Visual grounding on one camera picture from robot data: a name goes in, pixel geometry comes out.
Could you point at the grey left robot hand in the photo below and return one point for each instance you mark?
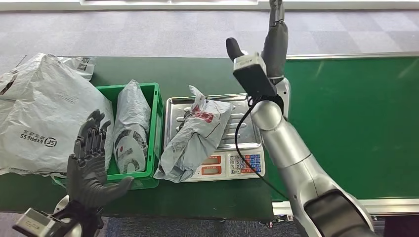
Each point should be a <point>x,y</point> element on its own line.
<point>86,176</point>

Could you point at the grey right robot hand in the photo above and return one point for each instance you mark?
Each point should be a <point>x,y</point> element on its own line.
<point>276,49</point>

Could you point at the grey package with red print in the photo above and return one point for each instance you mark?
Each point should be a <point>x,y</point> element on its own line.
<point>193,140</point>

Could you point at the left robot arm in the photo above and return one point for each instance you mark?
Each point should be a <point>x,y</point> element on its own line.
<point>83,222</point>

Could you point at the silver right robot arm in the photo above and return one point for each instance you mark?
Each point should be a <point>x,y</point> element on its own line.
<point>288,147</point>

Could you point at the grey package with round print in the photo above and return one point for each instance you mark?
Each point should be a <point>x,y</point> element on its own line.
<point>131,130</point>

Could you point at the green conveyor belt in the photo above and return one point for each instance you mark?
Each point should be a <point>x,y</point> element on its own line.
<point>360,130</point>

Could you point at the green plastic crate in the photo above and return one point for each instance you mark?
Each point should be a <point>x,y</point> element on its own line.
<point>155,130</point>

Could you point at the large white express mailer bag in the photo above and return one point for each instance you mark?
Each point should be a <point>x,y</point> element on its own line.
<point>42,104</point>

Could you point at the small white mailer bag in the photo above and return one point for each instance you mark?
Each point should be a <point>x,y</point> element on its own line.
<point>83,65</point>

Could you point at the electronic scale with steel pan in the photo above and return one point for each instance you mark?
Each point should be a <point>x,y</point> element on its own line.
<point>244,163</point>

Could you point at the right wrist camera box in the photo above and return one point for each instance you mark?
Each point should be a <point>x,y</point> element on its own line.
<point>253,77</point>

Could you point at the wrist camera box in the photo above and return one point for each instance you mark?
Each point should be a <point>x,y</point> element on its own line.
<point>36,224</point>
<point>253,77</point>

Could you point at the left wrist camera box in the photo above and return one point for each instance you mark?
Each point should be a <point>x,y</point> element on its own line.
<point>36,224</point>

